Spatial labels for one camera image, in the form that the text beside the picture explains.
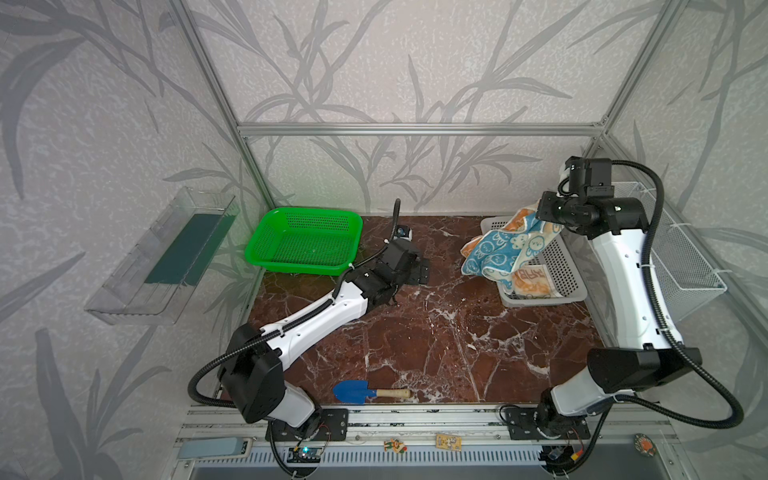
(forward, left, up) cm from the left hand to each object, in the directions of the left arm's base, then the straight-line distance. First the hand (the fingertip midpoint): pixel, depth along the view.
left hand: (417, 253), depth 81 cm
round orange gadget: (-42, -55, -19) cm, 71 cm away
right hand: (+7, -32, +15) cm, 36 cm away
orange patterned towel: (+2, -38, -18) cm, 42 cm away
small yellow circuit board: (-41, -7, -20) cm, 46 cm away
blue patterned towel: (+4, -25, -5) cm, 26 cm away
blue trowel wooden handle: (-30, +15, -21) cm, 40 cm away
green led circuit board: (-44, +27, -22) cm, 56 cm away
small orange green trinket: (-42, +5, -20) cm, 47 cm away
